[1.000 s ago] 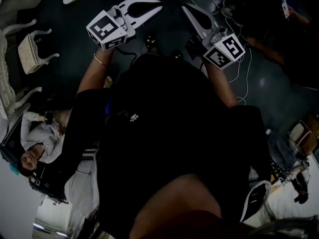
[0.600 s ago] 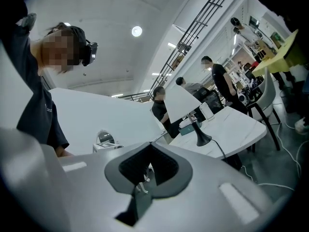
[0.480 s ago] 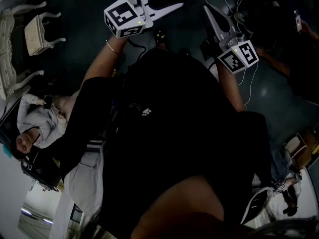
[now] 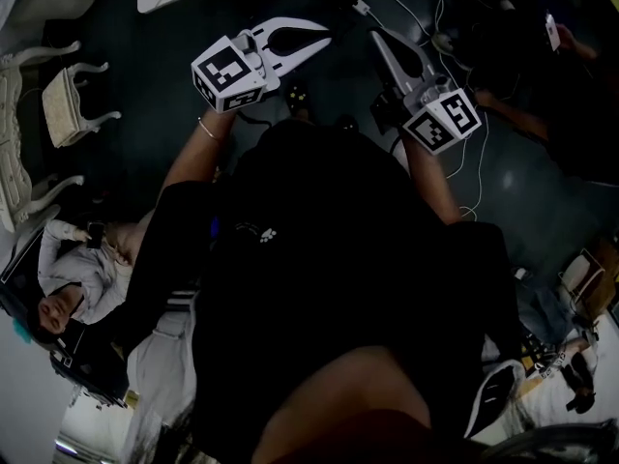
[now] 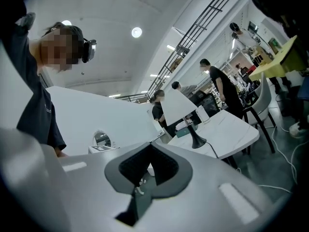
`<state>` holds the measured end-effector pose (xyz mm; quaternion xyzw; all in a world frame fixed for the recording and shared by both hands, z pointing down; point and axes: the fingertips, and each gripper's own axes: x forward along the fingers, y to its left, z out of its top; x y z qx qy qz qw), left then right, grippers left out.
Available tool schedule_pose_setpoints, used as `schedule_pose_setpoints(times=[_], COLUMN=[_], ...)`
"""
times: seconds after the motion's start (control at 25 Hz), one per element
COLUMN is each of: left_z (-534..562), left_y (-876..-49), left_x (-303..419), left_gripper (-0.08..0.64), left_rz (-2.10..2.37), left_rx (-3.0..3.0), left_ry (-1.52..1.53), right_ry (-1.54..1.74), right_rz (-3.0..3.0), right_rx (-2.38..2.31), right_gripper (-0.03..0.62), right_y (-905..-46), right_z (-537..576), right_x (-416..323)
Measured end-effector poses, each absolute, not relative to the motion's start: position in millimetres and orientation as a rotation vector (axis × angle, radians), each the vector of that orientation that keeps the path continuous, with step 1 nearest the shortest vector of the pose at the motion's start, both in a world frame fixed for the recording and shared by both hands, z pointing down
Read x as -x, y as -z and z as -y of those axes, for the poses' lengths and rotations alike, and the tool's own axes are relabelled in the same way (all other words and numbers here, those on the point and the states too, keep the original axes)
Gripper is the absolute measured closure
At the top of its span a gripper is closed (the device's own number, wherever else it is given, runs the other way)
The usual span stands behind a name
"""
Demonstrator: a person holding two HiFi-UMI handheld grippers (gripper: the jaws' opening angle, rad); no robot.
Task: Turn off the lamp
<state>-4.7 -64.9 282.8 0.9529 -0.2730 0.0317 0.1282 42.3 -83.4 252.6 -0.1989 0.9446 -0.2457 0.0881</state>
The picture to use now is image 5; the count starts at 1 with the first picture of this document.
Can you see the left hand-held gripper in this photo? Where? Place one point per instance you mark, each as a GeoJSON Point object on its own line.
{"type": "Point", "coordinates": [100, 148]}

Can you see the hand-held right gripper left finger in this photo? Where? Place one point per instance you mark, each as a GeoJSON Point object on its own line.
{"type": "Point", "coordinates": [91, 190]}

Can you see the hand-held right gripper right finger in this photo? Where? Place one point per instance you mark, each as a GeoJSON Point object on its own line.
{"type": "Point", "coordinates": [205, 202]}

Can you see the white table lamp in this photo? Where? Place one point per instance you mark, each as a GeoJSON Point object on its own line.
{"type": "Point", "coordinates": [178, 107]}

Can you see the ornate white round mirror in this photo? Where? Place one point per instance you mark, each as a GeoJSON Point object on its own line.
{"type": "Point", "coordinates": [102, 139]}

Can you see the white marble table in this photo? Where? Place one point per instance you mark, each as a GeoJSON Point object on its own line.
{"type": "Point", "coordinates": [227, 134]}

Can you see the dark rectangular box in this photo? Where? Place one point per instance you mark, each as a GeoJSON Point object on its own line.
{"type": "Point", "coordinates": [184, 130]}

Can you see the person's black shirt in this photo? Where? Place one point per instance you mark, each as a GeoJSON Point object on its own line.
{"type": "Point", "coordinates": [31, 93]}

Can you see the white cup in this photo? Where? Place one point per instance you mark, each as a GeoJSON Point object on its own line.
{"type": "Point", "coordinates": [202, 113]}

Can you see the black office chair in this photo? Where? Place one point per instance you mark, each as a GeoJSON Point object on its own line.
{"type": "Point", "coordinates": [205, 103]}

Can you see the person's face and neck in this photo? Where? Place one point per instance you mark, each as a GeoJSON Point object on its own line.
{"type": "Point", "coordinates": [53, 49]}

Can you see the white shell chair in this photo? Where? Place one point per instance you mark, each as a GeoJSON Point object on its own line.
{"type": "Point", "coordinates": [259, 105]}

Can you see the round ceiling downlight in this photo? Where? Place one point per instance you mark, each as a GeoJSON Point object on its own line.
{"type": "Point", "coordinates": [66, 22]}
{"type": "Point", "coordinates": [136, 32]}

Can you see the black metal railing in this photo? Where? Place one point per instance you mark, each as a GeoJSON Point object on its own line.
{"type": "Point", "coordinates": [188, 42]}

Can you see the black head-worn camera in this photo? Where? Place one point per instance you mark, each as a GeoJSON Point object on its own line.
{"type": "Point", "coordinates": [89, 49]}

